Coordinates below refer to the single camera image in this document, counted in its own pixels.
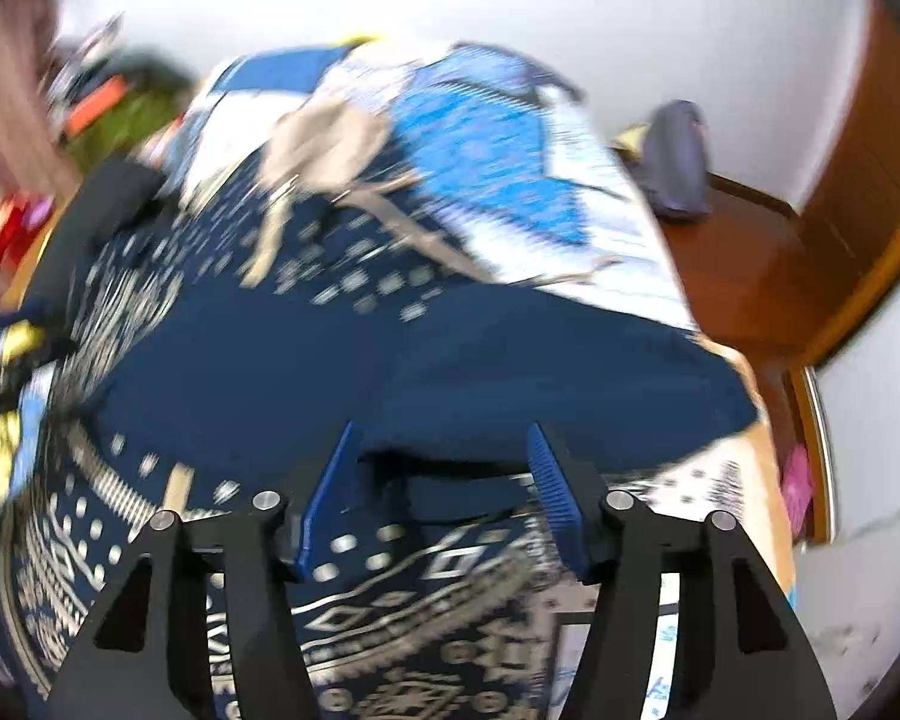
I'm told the pink packet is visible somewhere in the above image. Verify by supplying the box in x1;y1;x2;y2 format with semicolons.
780;444;815;533

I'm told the wooden side table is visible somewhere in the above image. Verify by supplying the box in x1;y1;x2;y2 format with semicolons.
615;150;818;365

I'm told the orange box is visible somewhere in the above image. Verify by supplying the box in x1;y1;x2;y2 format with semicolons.
67;79;132;132

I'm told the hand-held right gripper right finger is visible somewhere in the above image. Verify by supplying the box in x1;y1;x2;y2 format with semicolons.
526;421;837;720

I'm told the blue patterned bedsheet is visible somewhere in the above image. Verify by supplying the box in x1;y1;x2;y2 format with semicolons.
161;41;800;720

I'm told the green cloth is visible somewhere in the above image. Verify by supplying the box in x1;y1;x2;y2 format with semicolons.
67;82;196;173

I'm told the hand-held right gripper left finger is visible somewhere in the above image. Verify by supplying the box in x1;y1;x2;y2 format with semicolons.
45;421;361;720

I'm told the purple bag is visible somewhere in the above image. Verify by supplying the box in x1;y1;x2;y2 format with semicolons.
634;100;713;220

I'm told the red cloth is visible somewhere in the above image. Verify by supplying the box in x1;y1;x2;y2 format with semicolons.
0;191;53;271

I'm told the wooden door frame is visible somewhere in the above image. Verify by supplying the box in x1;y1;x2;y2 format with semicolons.
791;0;900;368

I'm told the beige drawstring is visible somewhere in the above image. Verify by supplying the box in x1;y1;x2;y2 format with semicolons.
244;101;623;286

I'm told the navy printed garment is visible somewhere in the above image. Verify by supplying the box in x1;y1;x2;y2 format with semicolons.
0;157;758;720

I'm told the yellow cloth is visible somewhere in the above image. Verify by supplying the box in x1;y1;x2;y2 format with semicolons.
611;124;653;158

